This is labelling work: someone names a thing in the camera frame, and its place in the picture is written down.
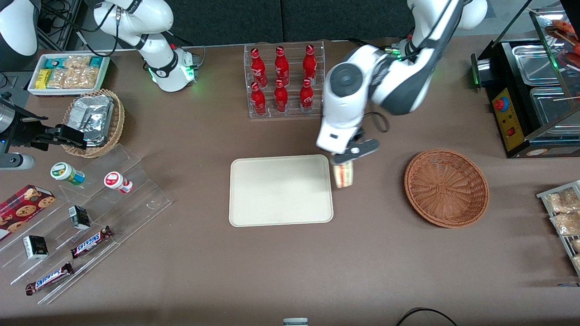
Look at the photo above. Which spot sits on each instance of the red lid cup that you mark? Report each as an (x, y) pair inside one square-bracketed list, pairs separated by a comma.
[(115, 181)]

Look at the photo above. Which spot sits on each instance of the skewered fried food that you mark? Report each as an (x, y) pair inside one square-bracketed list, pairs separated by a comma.
[(564, 29)]

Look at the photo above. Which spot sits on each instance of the grey device edge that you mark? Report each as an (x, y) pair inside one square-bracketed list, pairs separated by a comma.
[(295, 322)]

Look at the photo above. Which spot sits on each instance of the black hot food display case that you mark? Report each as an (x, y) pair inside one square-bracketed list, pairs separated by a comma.
[(509, 122)]

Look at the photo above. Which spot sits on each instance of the Snickers chocolate bar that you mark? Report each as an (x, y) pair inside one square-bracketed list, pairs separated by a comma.
[(49, 278), (90, 242)]

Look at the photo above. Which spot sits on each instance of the green lid cup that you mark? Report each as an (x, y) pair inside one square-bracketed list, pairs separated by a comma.
[(65, 173)]

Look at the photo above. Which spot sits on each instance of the triangle sandwich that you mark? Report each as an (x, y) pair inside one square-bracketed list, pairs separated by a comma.
[(344, 176)]

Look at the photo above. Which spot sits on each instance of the clear acrylic bottle rack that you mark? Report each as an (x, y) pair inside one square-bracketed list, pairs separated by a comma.
[(292, 113)]

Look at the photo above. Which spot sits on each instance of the white snack tray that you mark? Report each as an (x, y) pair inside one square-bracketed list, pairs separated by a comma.
[(34, 89)]

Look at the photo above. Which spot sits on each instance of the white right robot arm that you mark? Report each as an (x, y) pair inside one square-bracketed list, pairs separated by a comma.
[(154, 50)]

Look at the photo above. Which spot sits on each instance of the silver foil pack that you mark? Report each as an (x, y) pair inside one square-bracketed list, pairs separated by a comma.
[(93, 117)]

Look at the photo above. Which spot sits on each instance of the clear acrylic stepped display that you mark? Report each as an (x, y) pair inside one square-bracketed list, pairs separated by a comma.
[(136, 203)]

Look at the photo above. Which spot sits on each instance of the brown wicker basket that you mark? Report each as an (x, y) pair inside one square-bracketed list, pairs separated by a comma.
[(446, 190)]

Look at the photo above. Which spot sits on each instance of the light wicker basket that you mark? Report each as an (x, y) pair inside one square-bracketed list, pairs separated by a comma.
[(118, 122)]

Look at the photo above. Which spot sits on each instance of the teal snack packet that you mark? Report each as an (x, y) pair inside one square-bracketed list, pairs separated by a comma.
[(53, 63), (96, 61)]

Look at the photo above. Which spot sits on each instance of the clear bag of nuts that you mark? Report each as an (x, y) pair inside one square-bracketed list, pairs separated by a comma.
[(77, 61), (82, 78), (57, 78)]

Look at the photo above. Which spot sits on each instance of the steel food pan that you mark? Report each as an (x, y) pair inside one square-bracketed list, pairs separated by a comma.
[(550, 108), (534, 65)]

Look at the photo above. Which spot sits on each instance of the yellow snack packet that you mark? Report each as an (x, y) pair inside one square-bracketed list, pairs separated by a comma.
[(43, 79)]

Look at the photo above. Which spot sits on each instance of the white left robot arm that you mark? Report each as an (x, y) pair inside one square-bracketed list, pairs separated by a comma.
[(344, 104)]

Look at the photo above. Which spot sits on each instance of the red plaid cookie box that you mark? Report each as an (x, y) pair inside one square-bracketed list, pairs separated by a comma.
[(22, 210)]

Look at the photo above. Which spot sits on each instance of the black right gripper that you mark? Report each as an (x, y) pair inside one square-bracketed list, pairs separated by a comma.
[(26, 131)]

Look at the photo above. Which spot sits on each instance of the cream plastic tray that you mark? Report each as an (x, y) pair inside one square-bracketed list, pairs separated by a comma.
[(281, 190)]

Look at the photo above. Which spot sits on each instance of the small black carton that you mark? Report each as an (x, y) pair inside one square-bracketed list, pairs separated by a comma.
[(79, 217), (35, 247)]

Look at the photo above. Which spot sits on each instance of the clear bag of pastry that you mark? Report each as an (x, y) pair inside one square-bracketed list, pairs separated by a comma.
[(562, 201), (566, 224)]

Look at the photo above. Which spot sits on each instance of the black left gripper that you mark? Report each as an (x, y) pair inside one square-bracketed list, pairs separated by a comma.
[(332, 161)]

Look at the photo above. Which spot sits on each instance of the red cola bottle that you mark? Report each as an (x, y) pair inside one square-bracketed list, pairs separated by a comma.
[(309, 65), (306, 97), (258, 68), (281, 98), (282, 68), (258, 102)]

